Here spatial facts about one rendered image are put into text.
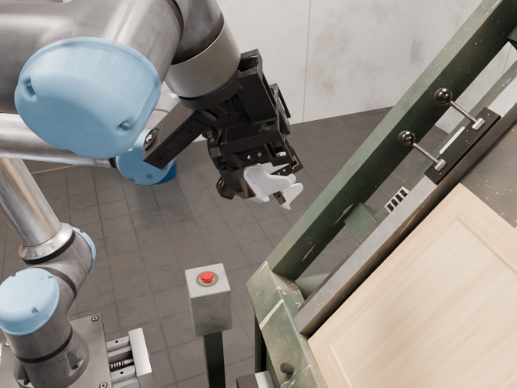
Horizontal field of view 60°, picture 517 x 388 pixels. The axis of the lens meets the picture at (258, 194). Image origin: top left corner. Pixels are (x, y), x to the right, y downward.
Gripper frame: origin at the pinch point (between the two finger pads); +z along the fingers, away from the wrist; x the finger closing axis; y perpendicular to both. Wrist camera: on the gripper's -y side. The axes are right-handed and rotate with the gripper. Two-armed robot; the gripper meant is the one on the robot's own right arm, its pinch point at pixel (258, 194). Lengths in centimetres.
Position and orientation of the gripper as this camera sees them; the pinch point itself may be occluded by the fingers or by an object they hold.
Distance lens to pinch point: 58.1
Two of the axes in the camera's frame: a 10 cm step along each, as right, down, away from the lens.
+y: 9.4, -2.0, -2.8
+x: 0.1, -8.1, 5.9
